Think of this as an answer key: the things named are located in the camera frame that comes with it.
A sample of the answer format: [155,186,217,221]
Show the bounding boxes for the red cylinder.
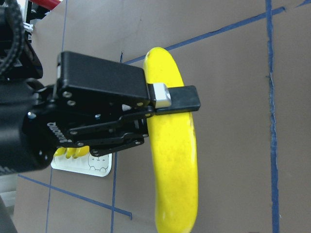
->
[31,0,61,10]

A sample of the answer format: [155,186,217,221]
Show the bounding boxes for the white rectangular tray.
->
[51,152,112,177]

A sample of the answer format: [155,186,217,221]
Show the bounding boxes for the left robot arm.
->
[0,0,200,175]

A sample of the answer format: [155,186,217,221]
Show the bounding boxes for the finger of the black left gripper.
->
[57,50,201,115]
[68,114,149,156]

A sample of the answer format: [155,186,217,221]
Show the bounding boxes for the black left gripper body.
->
[22,87,151,170]

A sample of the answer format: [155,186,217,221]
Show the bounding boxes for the translucent yellow banana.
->
[54,147,67,157]

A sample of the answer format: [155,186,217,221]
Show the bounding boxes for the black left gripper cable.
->
[0,0,26,76]

